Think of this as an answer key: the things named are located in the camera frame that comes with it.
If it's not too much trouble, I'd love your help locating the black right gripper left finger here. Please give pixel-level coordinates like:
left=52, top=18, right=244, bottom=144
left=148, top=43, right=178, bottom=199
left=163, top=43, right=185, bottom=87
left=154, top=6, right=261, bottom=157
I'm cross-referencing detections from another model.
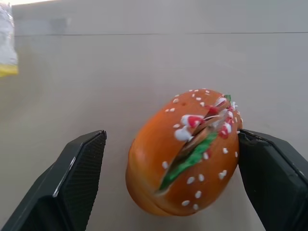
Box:
left=0, top=130, right=107, bottom=231

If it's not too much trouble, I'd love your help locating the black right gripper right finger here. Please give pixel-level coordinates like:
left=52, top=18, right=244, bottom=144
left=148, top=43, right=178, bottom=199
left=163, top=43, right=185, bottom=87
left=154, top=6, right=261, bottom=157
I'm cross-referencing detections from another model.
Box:
left=237, top=128, right=308, bottom=231

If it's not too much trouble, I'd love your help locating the orange toy hamburger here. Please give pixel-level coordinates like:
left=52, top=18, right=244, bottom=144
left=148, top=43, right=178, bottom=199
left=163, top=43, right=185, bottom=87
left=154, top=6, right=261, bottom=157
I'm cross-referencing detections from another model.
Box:
left=125, top=88, right=244, bottom=217

